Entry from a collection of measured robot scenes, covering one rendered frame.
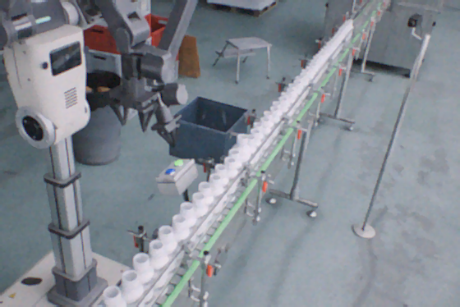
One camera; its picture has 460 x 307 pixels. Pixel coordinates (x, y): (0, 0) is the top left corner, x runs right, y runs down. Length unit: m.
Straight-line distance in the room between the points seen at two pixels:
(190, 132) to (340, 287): 1.29
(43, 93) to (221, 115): 1.14
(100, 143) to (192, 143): 1.38
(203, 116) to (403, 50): 4.07
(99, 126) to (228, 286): 1.53
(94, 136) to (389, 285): 2.26
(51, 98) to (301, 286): 1.78
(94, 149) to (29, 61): 2.04
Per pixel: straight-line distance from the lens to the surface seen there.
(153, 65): 1.05
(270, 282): 2.68
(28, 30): 1.33
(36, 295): 2.32
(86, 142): 3.46
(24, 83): 1.57
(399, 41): 6.13
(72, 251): 1.99
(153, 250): 1.14
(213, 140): 2.13
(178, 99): 1.39
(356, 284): 2.83
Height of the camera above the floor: 1.96
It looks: 31 degrees down
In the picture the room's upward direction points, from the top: 6 degrees clockwise
